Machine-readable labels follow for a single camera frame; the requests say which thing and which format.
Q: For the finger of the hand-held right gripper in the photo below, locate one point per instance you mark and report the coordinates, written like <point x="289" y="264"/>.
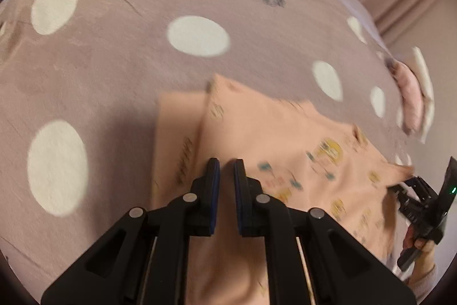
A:
<point x="412" y="185"/>
<point x="408" y="206"/>

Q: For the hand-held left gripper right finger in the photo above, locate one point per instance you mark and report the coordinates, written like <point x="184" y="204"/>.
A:
<point x="244" y="197"/>

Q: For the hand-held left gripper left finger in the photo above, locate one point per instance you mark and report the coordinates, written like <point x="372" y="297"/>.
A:
<point x="207" y="197"/>

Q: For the orange cartoon print shirt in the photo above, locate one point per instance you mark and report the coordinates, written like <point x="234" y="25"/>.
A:
<point x="285" y="147"/>

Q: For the person's right forearm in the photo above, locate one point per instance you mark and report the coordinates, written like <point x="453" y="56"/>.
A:
<point x="425" y="281"/>

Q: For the person's right hand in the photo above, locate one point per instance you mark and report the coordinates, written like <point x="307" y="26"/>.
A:
<point x="426" y="249"/>

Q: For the pink folded garment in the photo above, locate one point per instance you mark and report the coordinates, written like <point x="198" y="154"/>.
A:
<point x="408" y="94"/>

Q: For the mauve polka dot blanket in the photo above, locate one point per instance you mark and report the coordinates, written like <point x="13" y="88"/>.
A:
<point x="107" y="76"/>

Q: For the lavender bed sheet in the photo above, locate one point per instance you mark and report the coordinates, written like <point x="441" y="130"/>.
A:
<point x="360" y="19"/>

